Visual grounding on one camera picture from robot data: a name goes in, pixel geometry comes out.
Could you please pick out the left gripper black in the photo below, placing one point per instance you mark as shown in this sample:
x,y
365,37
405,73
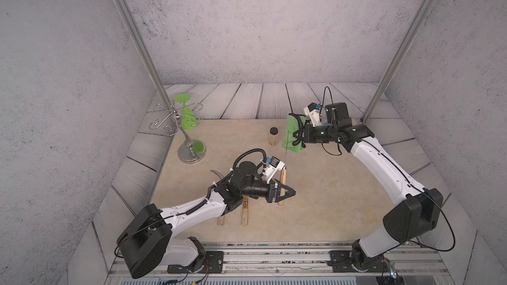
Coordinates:
x,y
273,196

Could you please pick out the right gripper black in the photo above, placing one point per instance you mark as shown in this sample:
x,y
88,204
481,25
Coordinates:
x,y
308,130

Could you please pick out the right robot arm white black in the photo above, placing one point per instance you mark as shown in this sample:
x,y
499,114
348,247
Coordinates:
x,y
416,210

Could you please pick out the small jar black lid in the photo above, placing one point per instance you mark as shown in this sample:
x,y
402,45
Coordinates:
x,y
273,137

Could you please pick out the left aluminium corner post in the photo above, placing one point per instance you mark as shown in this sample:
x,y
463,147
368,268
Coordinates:
x,y
142,50

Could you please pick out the aluminium corner post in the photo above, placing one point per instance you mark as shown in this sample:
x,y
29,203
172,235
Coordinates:
x,y
404,46
142,50

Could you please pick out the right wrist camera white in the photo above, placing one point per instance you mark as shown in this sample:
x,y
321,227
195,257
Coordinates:
x,y
312,112

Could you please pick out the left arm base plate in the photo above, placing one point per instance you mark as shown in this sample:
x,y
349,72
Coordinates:
x,y
211,263

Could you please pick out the aluminium rail frame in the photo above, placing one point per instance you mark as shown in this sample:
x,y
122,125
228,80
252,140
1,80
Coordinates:
x,y
310,259

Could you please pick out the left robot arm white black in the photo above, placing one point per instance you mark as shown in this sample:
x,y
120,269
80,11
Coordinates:
x,y
151,238

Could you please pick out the silver metal glass rack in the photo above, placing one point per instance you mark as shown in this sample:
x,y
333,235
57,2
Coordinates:
x,y
180,121

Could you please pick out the sickle wooden handle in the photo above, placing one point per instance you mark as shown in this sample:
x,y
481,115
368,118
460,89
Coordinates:
x,y
245,209
221,218
283,176

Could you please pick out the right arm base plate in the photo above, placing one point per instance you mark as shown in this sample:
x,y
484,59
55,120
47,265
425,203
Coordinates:
x,y
340,261

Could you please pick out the green microfiber rag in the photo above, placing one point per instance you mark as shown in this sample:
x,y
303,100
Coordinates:
x,y
292,139

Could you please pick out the right aluminium corner post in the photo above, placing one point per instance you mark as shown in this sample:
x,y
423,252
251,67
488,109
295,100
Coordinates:
x,y
404,46

